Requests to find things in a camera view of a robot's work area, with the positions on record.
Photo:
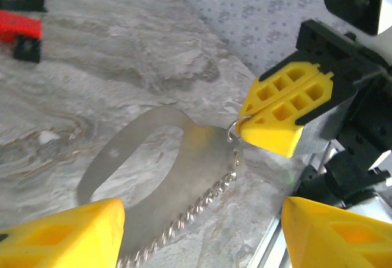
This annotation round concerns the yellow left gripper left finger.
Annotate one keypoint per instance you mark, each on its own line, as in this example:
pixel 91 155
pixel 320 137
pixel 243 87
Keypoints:
pixel 61 237

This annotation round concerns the small silver keyring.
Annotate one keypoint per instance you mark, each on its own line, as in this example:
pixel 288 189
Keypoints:
pixel 230 126

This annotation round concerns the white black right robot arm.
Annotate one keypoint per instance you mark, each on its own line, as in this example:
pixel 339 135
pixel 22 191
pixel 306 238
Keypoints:
pixel 346 176

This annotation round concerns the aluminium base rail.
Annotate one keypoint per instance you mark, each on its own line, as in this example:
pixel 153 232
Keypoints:
pixel 275 243

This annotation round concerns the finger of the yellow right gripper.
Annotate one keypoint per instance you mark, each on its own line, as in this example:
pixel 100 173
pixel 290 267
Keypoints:
pixel 275 133
pixel 263 96

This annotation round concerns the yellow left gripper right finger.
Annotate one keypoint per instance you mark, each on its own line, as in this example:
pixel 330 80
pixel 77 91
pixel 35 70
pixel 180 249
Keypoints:
pixel 337 243

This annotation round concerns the small red black block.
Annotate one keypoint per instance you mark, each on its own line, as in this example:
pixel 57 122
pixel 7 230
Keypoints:
pixel 18 27

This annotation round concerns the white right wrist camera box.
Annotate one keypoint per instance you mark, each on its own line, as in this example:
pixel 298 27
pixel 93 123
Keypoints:
pixel 352 1

